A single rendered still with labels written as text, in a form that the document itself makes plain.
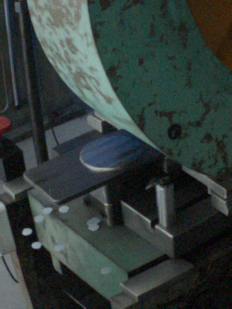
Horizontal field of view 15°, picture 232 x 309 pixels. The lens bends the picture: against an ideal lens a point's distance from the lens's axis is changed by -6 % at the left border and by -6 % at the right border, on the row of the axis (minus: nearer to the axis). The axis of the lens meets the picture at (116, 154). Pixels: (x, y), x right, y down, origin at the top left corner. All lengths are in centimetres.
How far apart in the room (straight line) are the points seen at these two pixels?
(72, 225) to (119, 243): 12
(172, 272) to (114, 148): 30
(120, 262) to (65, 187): 18
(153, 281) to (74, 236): 25
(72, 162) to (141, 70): 67
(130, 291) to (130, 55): 64
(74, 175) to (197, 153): 53
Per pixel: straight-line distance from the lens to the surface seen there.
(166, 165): 183
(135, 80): 118
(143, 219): 178
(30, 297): 220
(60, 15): 118
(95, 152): 184
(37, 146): 282
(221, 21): 135
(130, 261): 176
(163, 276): 171
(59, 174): 180
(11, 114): 353
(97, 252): 181
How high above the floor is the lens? 173
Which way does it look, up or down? 31 degrees down
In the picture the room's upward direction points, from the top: 7 degrees counter-clockwise
